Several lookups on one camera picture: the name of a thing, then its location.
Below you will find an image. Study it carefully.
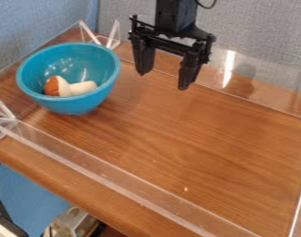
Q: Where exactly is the clear acrylic front barrier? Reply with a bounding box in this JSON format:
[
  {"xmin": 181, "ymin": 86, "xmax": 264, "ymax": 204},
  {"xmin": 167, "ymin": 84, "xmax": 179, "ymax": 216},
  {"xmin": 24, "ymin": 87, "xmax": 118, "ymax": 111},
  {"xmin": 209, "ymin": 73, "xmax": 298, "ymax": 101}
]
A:
[{"xmin": 0, "ymin": 100, "xmax": 260, "ymax": 237}]

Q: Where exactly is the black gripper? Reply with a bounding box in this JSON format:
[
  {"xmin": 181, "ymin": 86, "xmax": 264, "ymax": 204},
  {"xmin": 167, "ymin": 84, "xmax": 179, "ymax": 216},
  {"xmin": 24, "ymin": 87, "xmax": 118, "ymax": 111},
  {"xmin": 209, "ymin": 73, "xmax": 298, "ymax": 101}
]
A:
[{"xmin": 129, "ymin": 13, "xmax": 216, "ymax": 90}]

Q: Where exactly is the clear acrylic barrier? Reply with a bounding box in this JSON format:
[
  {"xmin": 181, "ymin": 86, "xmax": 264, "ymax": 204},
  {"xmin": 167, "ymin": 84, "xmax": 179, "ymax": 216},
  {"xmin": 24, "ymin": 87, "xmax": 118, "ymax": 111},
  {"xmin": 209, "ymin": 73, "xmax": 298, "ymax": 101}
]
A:
[
  {"xmin": 0, "ymin": 100, "xmax": 260, "ymax": 237},
  {"xmin": 114, "ymin": 40, "xmax": 301, "ymax": 121}
]

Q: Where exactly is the blue plastic bowl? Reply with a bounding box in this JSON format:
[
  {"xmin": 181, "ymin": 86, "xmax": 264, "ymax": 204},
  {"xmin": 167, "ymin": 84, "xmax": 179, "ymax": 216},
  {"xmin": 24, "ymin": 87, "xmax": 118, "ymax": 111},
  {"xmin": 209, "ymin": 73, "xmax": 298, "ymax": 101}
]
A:
[{"xmin": 17, "ymin": 43, "xmax": 121, "ymax": 115}]

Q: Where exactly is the brown and white toy mushroom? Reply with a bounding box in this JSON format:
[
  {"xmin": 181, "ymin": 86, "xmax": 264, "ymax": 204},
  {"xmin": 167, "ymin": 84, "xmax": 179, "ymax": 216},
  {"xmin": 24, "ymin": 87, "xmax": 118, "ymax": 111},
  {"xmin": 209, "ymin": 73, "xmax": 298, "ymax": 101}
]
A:
[{"xmin": 44, "ymin": 76, "xmax": 97, "ymax": 96}]

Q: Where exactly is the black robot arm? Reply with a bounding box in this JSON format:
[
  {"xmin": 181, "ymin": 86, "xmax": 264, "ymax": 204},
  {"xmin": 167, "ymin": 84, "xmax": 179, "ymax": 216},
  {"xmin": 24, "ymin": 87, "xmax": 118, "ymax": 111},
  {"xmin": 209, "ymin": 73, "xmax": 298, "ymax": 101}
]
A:
[{"xmin": 129, "ymin": 0, "xmax": 216, "ymax": 90}]

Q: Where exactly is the grey metal bracket under table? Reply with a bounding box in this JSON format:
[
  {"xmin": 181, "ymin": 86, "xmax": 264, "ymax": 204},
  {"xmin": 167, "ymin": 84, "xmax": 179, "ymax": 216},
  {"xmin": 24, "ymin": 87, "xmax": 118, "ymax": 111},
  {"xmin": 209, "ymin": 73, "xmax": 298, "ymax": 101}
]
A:
[{"xmin": 42, "ymin": 206, "xmax": 101, "ymax": 237}]

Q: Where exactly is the clear acrylic corner bracket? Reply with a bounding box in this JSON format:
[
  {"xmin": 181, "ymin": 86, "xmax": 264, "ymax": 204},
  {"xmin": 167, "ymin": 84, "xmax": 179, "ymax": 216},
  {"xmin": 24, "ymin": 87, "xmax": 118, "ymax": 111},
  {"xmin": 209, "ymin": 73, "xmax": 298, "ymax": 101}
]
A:
[{"xmin": 78, "ymin": 20, "xmax": 122, "ymax": 50}]

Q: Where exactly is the black and white object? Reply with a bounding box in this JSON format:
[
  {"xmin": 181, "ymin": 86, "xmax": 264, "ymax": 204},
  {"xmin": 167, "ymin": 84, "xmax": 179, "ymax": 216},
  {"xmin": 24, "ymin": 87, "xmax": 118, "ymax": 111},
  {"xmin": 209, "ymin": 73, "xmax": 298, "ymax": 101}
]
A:
[{"xmin": 0, "ymin": 216, "xmax": 29, "ymax": 237}]

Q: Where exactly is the clear acrylic back barrier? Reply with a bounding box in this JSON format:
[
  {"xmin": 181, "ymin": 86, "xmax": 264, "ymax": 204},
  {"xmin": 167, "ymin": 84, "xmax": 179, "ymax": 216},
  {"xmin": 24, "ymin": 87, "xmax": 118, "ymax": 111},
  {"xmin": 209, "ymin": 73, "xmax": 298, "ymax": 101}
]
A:
[{"xmin": 114, "ymin": 40, "xmax": 301, "ymax": 121}]

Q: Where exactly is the black cable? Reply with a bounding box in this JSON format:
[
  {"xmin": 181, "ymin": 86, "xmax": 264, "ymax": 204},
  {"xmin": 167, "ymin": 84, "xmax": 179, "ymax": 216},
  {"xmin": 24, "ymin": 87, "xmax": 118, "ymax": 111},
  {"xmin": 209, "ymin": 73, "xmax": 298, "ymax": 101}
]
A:
[{"xmin": 193, "ymin": 0, "xmax": 219, "ymax": 10}]

